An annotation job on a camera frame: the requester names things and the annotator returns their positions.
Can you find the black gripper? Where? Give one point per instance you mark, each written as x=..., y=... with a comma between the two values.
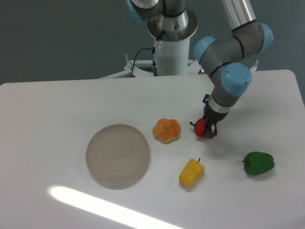
x=213, y=112

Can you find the red toy pepper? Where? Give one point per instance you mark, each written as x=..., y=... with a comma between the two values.
x=201, y=128

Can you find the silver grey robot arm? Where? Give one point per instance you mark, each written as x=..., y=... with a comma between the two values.
x=172, y=25

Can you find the yellow toy pepper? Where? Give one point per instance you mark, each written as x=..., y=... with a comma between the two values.
x=191, y=172

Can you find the green toy pepper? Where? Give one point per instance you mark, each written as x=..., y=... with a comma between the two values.
x=258, y=162

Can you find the orange toy bread roll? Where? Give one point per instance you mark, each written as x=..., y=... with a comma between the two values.
x=167, y=130

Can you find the beige round plate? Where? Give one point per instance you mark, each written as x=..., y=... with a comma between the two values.
x=117, y=156

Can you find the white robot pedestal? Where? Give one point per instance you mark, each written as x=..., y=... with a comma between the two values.
x=172, y=57

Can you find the white pedestal base frame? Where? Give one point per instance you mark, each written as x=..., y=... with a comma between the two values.
x=143, y=68

